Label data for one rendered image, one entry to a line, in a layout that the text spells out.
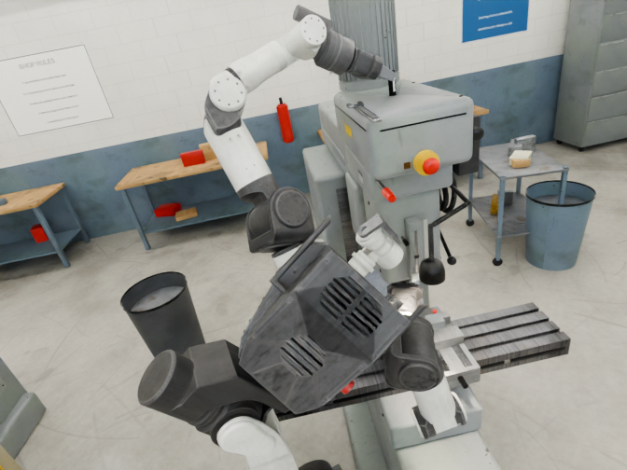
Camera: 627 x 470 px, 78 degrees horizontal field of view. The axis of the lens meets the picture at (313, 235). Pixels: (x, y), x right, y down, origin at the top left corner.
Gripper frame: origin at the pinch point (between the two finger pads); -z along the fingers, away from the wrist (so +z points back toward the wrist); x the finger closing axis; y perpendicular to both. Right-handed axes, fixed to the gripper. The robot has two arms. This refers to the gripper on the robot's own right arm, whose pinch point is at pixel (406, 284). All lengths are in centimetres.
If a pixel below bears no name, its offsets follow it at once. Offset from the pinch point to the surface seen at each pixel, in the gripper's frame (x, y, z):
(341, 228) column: 29.2, -8.8, -26.9
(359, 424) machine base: 31, 103, -13
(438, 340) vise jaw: -10.9, 21.9, 3.9
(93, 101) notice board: 400, -56, -276
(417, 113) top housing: -8, -64, 21
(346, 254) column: 28.8, 4.5, -27.0
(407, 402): 0.2, 41.1, 17.2
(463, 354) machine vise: -19.2, 25.9, 5.7
